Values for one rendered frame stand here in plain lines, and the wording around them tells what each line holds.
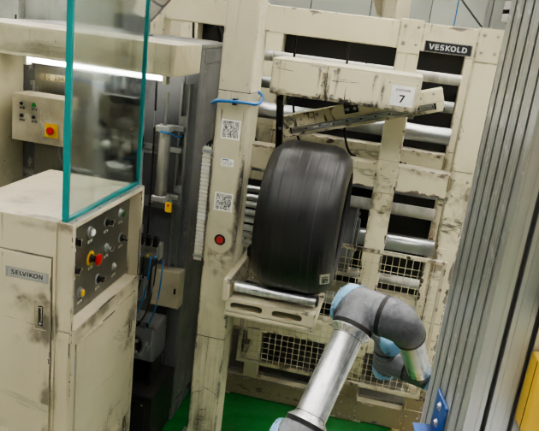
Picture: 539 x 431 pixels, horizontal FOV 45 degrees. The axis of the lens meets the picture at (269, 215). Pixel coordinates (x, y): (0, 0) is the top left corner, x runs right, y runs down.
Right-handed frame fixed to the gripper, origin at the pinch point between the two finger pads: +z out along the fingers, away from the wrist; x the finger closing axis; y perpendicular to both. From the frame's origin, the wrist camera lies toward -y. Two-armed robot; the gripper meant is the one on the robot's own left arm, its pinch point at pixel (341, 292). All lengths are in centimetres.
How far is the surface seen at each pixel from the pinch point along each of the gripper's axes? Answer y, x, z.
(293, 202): 30.8, 7.9, 19.2
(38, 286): 28, 97, 18
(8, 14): -78, 69, 1030
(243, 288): -9.2, 26.6, 32.1
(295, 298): -11.9, 9.8, 19.7
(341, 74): 59, -34, 57
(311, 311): -17.1, 5.4, 14.9
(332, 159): 39.0, -12.5, 26.9
